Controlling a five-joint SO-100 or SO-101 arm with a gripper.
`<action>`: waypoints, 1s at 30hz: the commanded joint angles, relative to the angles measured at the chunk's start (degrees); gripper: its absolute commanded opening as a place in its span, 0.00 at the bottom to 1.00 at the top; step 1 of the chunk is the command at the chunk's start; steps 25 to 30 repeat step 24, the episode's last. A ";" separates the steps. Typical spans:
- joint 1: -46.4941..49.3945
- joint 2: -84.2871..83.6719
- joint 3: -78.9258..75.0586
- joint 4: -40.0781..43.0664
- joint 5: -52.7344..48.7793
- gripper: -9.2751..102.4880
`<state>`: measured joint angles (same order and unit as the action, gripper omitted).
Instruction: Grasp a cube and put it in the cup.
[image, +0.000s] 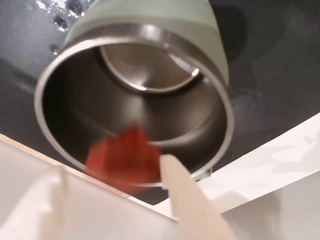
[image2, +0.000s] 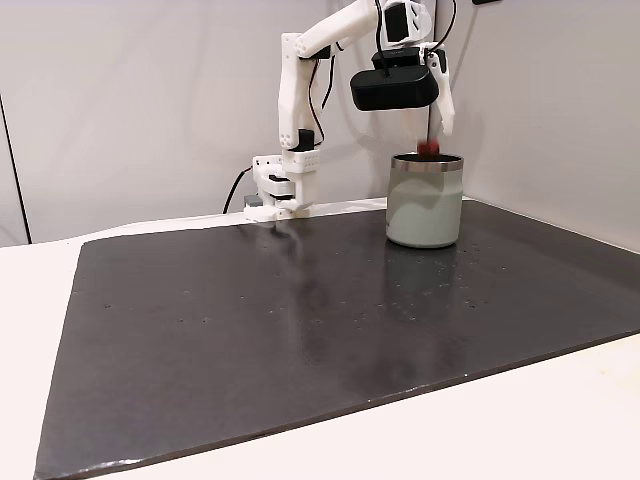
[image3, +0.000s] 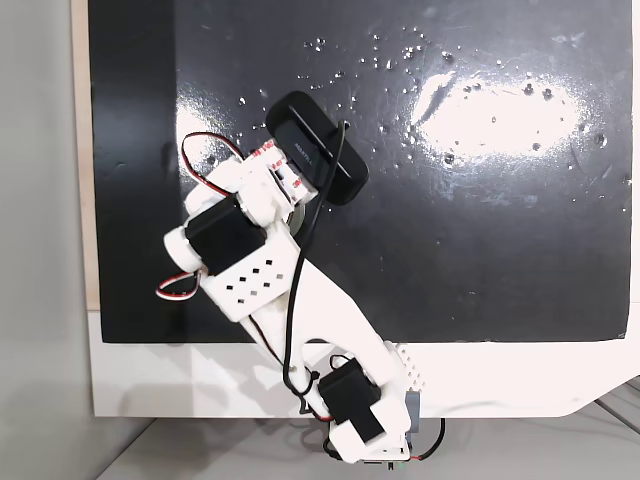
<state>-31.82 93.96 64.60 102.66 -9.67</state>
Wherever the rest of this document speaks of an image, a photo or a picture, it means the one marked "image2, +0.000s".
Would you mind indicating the red cube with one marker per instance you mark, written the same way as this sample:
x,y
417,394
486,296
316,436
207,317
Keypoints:
x,y
429,148

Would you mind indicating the pale green steel-rimmed cup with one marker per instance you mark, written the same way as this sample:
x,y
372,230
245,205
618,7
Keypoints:
x,y
424,210

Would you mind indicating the grey table clamp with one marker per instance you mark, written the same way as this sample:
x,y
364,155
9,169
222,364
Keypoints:
x,y
251,201

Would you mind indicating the black table mat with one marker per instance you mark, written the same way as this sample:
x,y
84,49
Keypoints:
x,y
200,350

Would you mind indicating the black camera box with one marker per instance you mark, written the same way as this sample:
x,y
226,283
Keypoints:
x,y
395,90

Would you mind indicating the black wall-mounted object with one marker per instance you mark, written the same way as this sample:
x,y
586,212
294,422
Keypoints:
x,y
486,2

